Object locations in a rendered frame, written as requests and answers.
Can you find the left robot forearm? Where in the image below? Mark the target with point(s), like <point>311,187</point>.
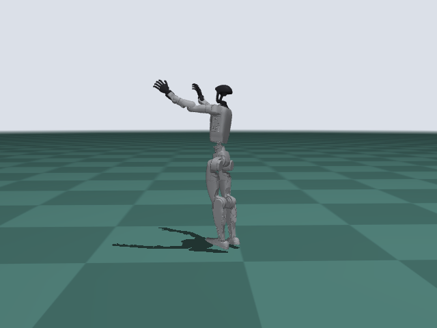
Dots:
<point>179,101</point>

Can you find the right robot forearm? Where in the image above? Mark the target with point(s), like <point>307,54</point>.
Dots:
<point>204,102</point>

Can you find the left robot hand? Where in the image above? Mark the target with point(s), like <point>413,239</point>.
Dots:
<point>163,87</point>

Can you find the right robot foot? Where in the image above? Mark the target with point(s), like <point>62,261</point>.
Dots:
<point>234,241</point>

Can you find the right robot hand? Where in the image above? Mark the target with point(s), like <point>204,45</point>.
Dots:
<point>196,87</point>

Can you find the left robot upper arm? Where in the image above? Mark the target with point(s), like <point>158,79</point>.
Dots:
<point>211,109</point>

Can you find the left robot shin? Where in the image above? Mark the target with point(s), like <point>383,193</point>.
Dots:
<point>219,214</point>

